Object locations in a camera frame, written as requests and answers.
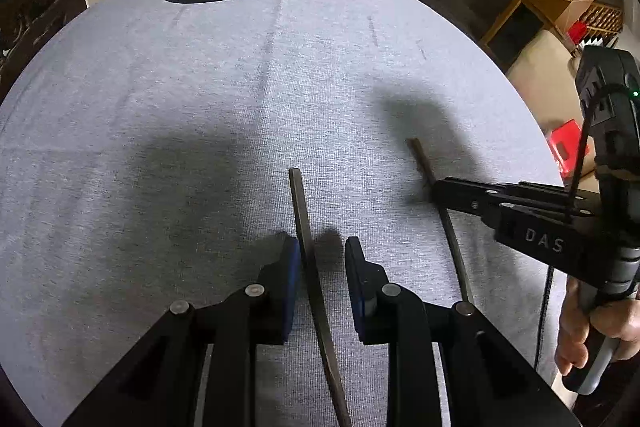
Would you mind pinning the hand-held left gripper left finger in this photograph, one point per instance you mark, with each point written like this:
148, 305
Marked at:
290, 287

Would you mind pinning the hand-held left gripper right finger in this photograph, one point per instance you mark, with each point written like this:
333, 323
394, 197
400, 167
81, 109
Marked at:
355, 287

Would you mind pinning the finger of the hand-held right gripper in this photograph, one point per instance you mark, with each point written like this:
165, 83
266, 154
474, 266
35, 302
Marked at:
460, 194

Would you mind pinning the dark wooden chopstick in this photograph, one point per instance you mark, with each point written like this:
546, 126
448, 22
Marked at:
306, 227
457, 252

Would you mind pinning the person's right hand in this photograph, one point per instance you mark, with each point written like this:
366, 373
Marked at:
572, 332

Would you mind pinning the red box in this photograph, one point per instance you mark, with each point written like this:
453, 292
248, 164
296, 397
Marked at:
565, 147

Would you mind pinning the wooden cabinet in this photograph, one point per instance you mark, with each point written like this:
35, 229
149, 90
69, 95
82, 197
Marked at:
520, 22

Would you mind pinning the grey table cloth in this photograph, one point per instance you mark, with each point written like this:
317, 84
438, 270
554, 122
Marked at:
150, 82

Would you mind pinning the dark carved wooden chair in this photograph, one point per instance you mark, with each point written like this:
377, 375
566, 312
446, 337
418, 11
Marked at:
35, 7

